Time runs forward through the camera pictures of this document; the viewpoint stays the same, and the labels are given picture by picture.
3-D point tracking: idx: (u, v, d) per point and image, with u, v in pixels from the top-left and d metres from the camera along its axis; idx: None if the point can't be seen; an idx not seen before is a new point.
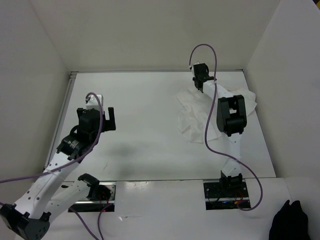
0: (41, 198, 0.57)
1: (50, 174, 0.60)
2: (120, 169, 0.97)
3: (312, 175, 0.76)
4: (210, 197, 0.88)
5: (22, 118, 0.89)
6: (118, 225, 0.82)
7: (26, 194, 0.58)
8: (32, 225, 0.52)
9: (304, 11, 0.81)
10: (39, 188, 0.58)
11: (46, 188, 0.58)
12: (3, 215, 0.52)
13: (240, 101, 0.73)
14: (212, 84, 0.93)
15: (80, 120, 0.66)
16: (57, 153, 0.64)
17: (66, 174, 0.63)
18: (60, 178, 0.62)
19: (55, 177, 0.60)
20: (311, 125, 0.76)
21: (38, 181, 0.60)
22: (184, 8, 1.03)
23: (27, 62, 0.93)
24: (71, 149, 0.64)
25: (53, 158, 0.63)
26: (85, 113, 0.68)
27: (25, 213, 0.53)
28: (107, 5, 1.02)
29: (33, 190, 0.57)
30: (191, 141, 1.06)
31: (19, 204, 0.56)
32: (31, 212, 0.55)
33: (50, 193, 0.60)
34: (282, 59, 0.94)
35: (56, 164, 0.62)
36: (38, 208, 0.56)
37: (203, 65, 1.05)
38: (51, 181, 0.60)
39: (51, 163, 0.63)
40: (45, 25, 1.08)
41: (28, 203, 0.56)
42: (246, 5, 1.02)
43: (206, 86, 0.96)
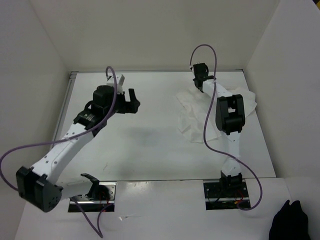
0: (58, 162, 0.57)
1: (68, 141, 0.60)
2: (120, 169, 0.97)
3: (312, 175, 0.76)
4: (210, 197, 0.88)
5: (22, 118, 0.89)
6: (118, 225, 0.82)
7: (44, 158, 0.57)
8: (48, 188, 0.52)
9: (304, 11, 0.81)
10: (57, 153, 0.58)
11: (63, 154, 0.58)
12: (21, 176, 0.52)
13: (239, 100, 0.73)
14: (212, 83, 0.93)
15: (94, 95, 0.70)
16: (74, 123, 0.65)
17: (81, 144, 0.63)
18: (76, 147, 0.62)
19: (72, 144, 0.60)
20: (311, 125, 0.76)
21: (56, 146, 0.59)
22: (184, 8, 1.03)
23: (27, 62, 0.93)
24: (87, 121, 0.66)
25: (70, 128, 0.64)
26: (98, 89, 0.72)
27: (43, 175, 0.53)
28: (107, 5, 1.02)
29: (51, 155, 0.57)
30: (191, 140, 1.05)
31: (36, 166, 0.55)
32: (49, 174, 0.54)
33: (66, 160, 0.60)
34: (282, 58, 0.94)
35: (73, 133, 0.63)
36: (55, 172, 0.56)
37: (203, 65, 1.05)
38: (68, 148, 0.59)
39: (69, 132, 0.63)
40: (45, 25, 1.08)
41: (45, 166, 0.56)
42: (246, 5, 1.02)
43: (205, 85, 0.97)
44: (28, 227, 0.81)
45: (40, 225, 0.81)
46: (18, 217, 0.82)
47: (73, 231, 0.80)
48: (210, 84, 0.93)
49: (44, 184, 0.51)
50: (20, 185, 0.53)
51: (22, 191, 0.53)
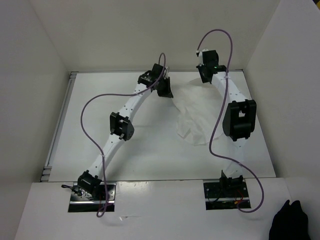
0: (132, 110, 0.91)
1: (138, 95, 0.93)
2: (121, 170, 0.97)
3: (312, 174, 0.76)
4: (210, 197, 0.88)
5: (22, 118, 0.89)
6: (118, 225, 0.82)
7: (124, 107, 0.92)
8: (129, 125, 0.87)
9: (304, 10, 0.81)
10: (131, 103, 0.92)
11: (136, 103, 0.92)
12: (114, 117, 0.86)
13: (251, 107, 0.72)
14: (223, 79, 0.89)
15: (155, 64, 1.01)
16: (138, 84, 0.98)
17: (145, 97, 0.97)
18: (141, 100, 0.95)
19: (140, 97, 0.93)
20: (311, 125, 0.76)
21: (130, 99, 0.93)
22: (184, 8, 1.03)
23: (26, 62, 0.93)
24: (147, 82, 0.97)
25: (136, 87, 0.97)
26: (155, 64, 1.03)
27: (126, 117, 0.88)
28: (107, 5, 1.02)
29: (128, 104, 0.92)
30: (197, 144, 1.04)
31: (121, 112, 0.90)
32: (129, 117, 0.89)
33: (136, 109, 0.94)
34: (282, 58, 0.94)
35: (139, 90, 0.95)
36: (131, 116, 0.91)
37: (214, 54, 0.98)
38: (138, 99, 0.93)
39: (136, 89, 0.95)
40: (45, 25, 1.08)
41: (126, 112, 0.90)
42: (246, 5, 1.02)
43: (216, 79, 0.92)
44: (28, 226, 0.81)
45: (40, 225, 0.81)
46: (18, 216, 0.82)
47: (73, 231, 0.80)
48: (221, 80, 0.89)
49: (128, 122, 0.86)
50: (112, 123, 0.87)
51: (113, 126, 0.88)
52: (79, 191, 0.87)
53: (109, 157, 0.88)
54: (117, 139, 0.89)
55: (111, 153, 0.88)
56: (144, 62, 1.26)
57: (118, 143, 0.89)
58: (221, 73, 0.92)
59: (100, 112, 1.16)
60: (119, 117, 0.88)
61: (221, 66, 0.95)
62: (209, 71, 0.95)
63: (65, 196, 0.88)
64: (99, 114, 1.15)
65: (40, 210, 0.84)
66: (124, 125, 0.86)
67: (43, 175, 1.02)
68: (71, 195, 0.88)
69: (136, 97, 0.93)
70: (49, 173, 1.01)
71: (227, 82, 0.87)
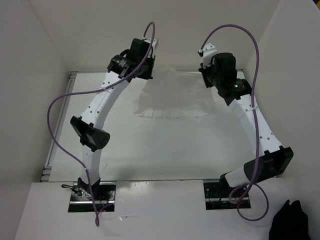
0: (100, 112, 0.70)
1: (105, 91, 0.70)
2: (120, 170, 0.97)
3: (312, 174, 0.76)
4: (211, 197, 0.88)
5: (22, 118, 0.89)
6: (118, 225, 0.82)
7: (88, 108, 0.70)
8: (97, 134, 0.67)
9: (304, 10, 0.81)
10: (97, 104, 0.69)
11: (103, 103, 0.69)
12: (74, 124, 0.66)
13: (287, 159, 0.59)
14: (249, 109, 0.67)
15: (133, 42, 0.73)
16: (108, 72, 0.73)
17: (117, 91, 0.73)
18: (112, 96, 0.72)
19: (109, 95, 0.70)
20: (312, 125, 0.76)
21: (96, 97, 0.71)
22: (184, 8, 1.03)
23: (27, 61, 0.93)
24: (120, 67, 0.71)
25: (105, 78, 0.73)
26: (135, 40, 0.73)
27: (90, 123, 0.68)
28: (107, 5, 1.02)
29: (93, 105, 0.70)
30: (196, 145, 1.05)
31: (84, 116, 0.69)
32: (94, 123, 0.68)
33: (106, 110, 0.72)
34: (282, 58, 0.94)
35: (109, 82, 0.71)
36: (99, 119, 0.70)
37: (231, 58, 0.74)
38: (106, 98, 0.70)
39: (104, 82, 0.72)
40: (45, 25, 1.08)
41: (91, 116, 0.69)
42: (246, 5, 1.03)
43: (238, 107, 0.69)
44: (28, 226, 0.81)
45: (41, 225, 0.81)
46: (18, 216, 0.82)
47: (73, 232, 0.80)
48: (247, 111, 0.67)
49: (94, 130, 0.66)
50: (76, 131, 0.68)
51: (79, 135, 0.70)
52: (79, 191, 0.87)
53: (94, 166, 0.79)
54: (90, 151, 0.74)
55: (93, 164, 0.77)
56: None
57: (94, 153, 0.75)
58: (245, 99, 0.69)
59: None
60: (82, 123, 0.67)
61: (243, 86, 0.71)
62: (227, 92, 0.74)
63: (65, 196, 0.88)
64: None
65: (40, 210, 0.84)
66: (90, 135, 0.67)
67: (43, 175, 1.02)
68: (71, 195, 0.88)
69: (103, 94, 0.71)
70: (49, 173, 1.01)
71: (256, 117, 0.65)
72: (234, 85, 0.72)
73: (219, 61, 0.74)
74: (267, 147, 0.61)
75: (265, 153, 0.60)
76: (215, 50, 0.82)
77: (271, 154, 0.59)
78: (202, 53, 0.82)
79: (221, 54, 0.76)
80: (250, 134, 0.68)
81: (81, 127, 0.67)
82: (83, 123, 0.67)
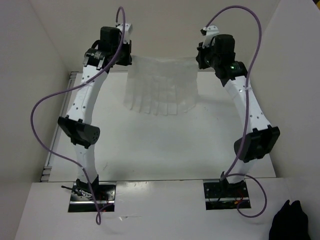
0: (86, 107, 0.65)
1: (87, 85, 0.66)
2: (120, 170, 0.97)
3: (312, 174, 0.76)
4: (211, 197, 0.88)
5: (22, 118, 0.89)
6: (118, 224, 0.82)
7: (73, 106, 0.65)
8: (88, 129, 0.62)
9: (304, 10, 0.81)
10: (82, 99, 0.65)
11: (88, 98, 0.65)
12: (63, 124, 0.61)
13: (274, 137, 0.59)
14: (243, 90, 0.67)
15: (101, 31, 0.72)
16: (85, 66, 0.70)
17: (99, 84, 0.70)
18: (95, 89, 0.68)
19: (92, 88, 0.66)
20: (312, 124, 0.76)
21: (79, 93, 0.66)
22: (185, 8, 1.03)
23: (27, 62, 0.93)
24: (96, 60, 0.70)
25: (83, 72, 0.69)
26: (102, 29, 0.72)
27: (79, 120, 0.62)
28: (107, 5, 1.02)
29: (78, 101, 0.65)
30: (196, 144, 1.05)
31: (70, 115, 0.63)
32: (83, 119, 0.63)
33: (91, 104, 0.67)
34: (282, 58, 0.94)
35: (88, 76, 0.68)
36: (87, 114, 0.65)
37: (231, 40, 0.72)
38: (89, 91, 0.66)
39: (84, 76, 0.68)
40: (45, 25, 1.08)
41: (77, 112, 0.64)
42: (246, 5, 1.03)
43: (233, 87, 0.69)
44: (28, 227, 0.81)
45: (41, 225, 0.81)
46: (18, 216, 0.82)
47: (73, 231, 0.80)
48: (240, 91, 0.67)
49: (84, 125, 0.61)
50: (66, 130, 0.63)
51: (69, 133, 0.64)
52: (79, 191, 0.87)
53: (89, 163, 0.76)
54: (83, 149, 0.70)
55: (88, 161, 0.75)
56: None
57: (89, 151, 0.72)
58: (240, 80, 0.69)
59: (98, 112, 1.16)
60: (70, 122, 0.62)
61: (239, 68, 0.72)
62: (223, 73, 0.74)
63: (65, 196, 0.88)
64: (99, 112, 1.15)
65: (40, 210, 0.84)
66: (80, 132, 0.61)
67: (43, 175, 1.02)
68: (71, 195, 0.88)
69: (85, 88, 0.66)
70: (49, 173, 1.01)
71: (248, 96, 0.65)
72: (230, 66, 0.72)
73: (219, 41, 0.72)
74: (255, 125, 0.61)
75: (253, 130, 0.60)
76: (217, 32, 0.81)
77: (259, 131, 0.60)
78: (205, 32, 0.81)
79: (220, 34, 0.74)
80: (242, 115, 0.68)
81: (70, 125, 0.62)
82: (71, 122, 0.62)
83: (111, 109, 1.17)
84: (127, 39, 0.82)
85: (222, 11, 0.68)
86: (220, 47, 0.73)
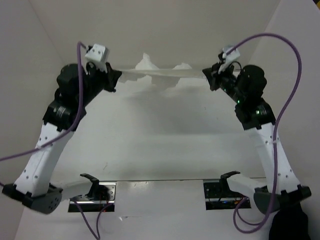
0: (39, 176, 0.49)
1: (43, 148, 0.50)
2: (120, 170, 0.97)
3: (312, 175, 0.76)
4: (211, 197, 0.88)
5: (22, 119, 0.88)
6: (118, 224, 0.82)
7: (23, 172, 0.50)
8: (38, 202, 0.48)
9: (305, 11, 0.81)
10: (35, 166, 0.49)
11: (43, 164, 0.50)
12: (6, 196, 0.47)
13: (303, 199, 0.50)
14: (270, 141, 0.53)
15: (58, 79, 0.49)
16: (44, 124, 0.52)
17: (61, 144, 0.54)
18: (55, 151, 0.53)
19: (49, 151, 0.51)
20: (312, 125, 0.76)
21: (32, 158, 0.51)
22: (185, 8, 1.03)
23: (26, 62, 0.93)
24: (59, 118, 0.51)
25: (41, 132, 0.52)
26: (62, 70, 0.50)
27: (27, 193, 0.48)
28: (107, 5, 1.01)
29: (29, 168, 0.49)
30: (196, 144, 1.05)
31: (18, 185, 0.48)
32: (34, 192, 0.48)
33: (48, 171, 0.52)
34: (282, 59, 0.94)
35: (46, 137, 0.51)
36: (40, 185, 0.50)
37: (263, 81, 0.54)
38: (46, 154, 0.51)
39: (41, 136, 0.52)
40: (45, 25, 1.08)
41: (27, 183, 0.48)
42: (247, 5, 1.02)
43: (257, 136, 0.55)
44: (29, 227, 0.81)
45: (41, 225, 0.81)
46: (19, 217, 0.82)
47: (73, 231, 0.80)
48: (267, 144, 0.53)
49: (33, 198, 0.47)
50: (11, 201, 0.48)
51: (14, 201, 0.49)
52: None
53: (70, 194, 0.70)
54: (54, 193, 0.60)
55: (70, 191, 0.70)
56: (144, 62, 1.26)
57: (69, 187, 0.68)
58: (267, 128, 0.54)
59: (98, 112, 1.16)
60: (16, 195, 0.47)
61: (265, 112, 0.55)
62: (246, 118, 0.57)
63: None
64: (100, 112, 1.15)
65: None
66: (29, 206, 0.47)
67: None
68: None
69: (40, 152, 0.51)
70: None
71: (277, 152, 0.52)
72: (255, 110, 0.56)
73: (247, 80, 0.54)
74: (283, 186, 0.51)
75: (281, 193, 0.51)
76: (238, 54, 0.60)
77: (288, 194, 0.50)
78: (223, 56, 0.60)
79: (253, 69, 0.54)
80: (264, 166, 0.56)
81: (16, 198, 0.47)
82: (18, 195, 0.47)
83: (112, 109, 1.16)
84: (99, 66, 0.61)
85: (249, 38, 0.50)
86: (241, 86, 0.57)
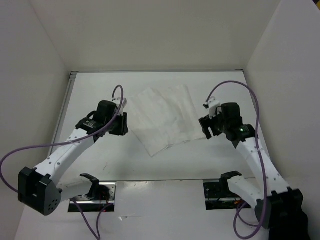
0: (61, 164, 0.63)
1: (72, 143, 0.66)
2: (120, 170, 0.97)
3: (312, 175, 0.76)
4: (211, 197, 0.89)
5: (22, 118, 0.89)
6: (118, 225, 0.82)
7: (47, 160, 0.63)
8: (51, 188, 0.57)
9: (304, 11, 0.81)
10: (60, 156, 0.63)
11: (67, 156, 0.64)
12: (24, 178, 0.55)
13: (295, 200, 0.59)
14: (254, 150, 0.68)
15: (99, 104, 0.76)
16: (77, 129, 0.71)
17: (83, 147, 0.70)
18: (78, 150, 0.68)
19: (75, 147, 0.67)
20: (312, 125, 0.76)
21: (59, 150, 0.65)
22: (185, 8, 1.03)
23: (27, 62, 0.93)
24: (89, 127, 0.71)
25: (72, 134, 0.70)
26: (101, 101, 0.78)
27: (46, 174, 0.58)
28: (107, 5, 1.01)
29: (53, 156, 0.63)
30: (196, 144, 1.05)
31: (40, 168, 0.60)
32: (52, 174, 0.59)
33: (66, 163, 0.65)
34: (282, 59, 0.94)
35: (76, 137, 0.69)
36: (57, 173, 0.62)
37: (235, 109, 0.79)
38: (71, 151, 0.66)
39: (71, 136, 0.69)
40: (45, 25, 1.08)
41: (48, 167, 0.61)
42: (247, 5, 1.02)
43: (244, 149, 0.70)
44: (28, 227, 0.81)
45: (41, 225, 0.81)
46: (18, 216, 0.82)
47: (73, 231, 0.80)
48: (252, 152, 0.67)
49: (48, 184, 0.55)
50: (23, 187, 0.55)
51: (24, 191, 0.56)
52: None
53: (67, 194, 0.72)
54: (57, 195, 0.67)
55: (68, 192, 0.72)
56: (144, 62, 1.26)
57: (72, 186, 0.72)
58: (250, 140, 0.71)
59: None
60: (35, 175, 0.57)
61: (248, 128, 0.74)
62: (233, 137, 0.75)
63: None
64: None
65: None
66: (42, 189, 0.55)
67: None
68: None
69: (68, 146, 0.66)
70: None
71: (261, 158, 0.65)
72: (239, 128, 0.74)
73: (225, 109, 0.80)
74: (274, 187, 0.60)
75: (273, 193, 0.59)
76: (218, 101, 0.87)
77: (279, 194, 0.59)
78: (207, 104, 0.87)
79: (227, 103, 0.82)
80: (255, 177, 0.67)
81: (32, 179, 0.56)
82: (37, 175, 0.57)
83: None
84: (120, 110, 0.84)
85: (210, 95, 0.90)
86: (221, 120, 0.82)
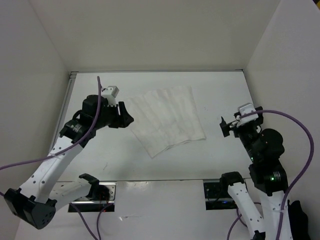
0: (46, 182, 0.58)
1: (55, 157, 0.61)
2: (120, 170, 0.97)
3: (312, 175, 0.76)
4: (210, 197, 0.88)
5: (22, 119, 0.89)
6: (118, 225, 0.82)
7: (31, 178, 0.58)
8: (38, 208, 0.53)
9: (304, 11, 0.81)
10: (44, 173, 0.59)
11: (52, 171, 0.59)
12: (9, 200, 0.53)
13: None
14: (277, 209, 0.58)
15: (84, 103, 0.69)
16: (61, 137, 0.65)
17: (69, 157, 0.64)
18: (64, 161, 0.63)
19: (60, 160, 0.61)
20: (312, 125, 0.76)
21: (43, 165, 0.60)
22: (184, 8, 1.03)
23: (27, 62, 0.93)
24: (75, 133, 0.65)
25: (56, 143, 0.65)
26: (88, 97, 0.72)
27: (31, 197, 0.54)
28: (107, 5, 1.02)
29: (38, 174, 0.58)
30: (196, 144, 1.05)
31: (24, 188, 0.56)
32: (37, 195, 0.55)
33: (53, 178, 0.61)
34: (282, 59, 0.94)
35: (60, 147, 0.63)
36: (43, 191, 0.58)
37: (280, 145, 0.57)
38: (55, 164, 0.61)
39: (55, 147, 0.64)
40: (45, 26, 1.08)
41: (33, 187, 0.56)
42: (246, 5, 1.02)
43: (265, 199, 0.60)
44: (29, 227, 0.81)
45: None
46: (19, 216, 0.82)
47: (73, 231, 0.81)
48: (274, 211, 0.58)
49: (34, 204, 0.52)
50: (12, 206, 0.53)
51: (13, 208, 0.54)
52: None
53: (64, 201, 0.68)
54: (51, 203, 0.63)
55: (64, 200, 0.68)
56: (144, 62, 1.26)
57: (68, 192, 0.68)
58: (276, 193, 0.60)
59: None
60: (20, 197, 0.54)
61: (279, 177, 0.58)
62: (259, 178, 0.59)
63: None
64: None
65: None
66: (28, 212, 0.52)
67: None
68: None
69: (52, 160, 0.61)
70: None
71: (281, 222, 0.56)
72: (270, 176, 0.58)
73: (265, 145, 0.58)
74: None
75: None
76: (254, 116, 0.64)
77: None
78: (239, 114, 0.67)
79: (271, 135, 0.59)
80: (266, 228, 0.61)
81: (18, 202, 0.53)
82: (22, 197, 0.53)
83: None
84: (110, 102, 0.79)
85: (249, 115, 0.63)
86: (255, 139, 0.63)
